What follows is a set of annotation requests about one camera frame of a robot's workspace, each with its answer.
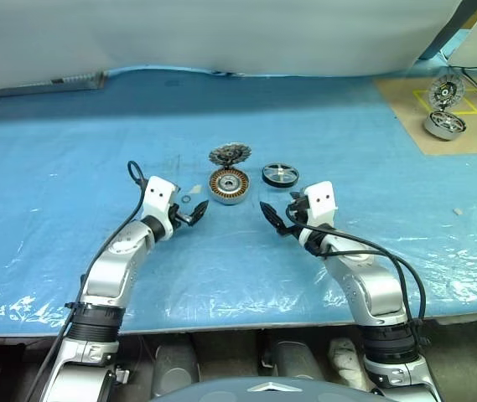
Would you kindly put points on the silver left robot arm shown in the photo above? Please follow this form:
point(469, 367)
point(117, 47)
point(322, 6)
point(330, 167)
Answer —
point(108, 276)

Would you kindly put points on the grey power strip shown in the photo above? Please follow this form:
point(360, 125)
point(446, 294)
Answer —
point(74, 79)

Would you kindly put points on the round silver finned motor disc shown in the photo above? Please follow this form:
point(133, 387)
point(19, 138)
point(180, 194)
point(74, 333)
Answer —
point(445, 92)

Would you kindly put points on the silver toothed gear disc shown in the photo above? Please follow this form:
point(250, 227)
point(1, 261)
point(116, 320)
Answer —
point(229, 157)

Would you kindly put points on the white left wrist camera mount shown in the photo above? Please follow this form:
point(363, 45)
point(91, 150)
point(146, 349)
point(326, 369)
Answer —
point(158, 194)

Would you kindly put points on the blue plastic table cover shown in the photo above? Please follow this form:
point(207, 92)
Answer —
point(95, 146)

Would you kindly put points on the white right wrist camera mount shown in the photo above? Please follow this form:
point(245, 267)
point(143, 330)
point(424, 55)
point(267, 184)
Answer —
point(322, 201)

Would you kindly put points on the silver spoked motor housing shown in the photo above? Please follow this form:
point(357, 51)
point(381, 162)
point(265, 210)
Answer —
point(445, 127)

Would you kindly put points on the silver motor stator copper windings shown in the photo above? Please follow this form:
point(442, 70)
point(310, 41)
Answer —
point(229, 186)

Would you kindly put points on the grey robot torso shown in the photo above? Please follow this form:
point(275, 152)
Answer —
point(263, 389)

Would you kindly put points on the brown cardboard sheet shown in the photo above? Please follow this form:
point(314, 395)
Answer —
point(401, 104)

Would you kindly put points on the white backdrop sheet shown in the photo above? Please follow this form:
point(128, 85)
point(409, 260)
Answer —
point(221, 33)

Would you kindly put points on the grey metal frame bar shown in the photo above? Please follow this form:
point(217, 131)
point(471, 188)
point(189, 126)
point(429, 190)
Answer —
point(452, 29)

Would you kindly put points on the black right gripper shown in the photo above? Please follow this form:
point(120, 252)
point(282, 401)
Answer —
point(299, 207)

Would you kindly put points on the black silver rotor cap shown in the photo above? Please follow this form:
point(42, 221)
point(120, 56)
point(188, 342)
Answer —
point(280, 173)

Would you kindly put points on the small white block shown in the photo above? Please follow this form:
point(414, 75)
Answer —
point(457, 211)

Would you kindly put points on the dark grey rounded cylinder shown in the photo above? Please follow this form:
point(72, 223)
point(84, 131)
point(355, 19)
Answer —
point(297, 360)
point(175, 368)

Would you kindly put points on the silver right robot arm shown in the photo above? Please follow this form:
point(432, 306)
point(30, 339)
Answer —
point(372, 285)

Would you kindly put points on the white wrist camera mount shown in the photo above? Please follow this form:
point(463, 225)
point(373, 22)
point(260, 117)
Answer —
point(322, 201)
point(158, 194)

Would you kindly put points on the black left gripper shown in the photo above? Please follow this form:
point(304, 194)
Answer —
point(176, 215)

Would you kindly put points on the crumpled white cloth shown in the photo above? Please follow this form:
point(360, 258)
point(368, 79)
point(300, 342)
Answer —
point(347, 360)

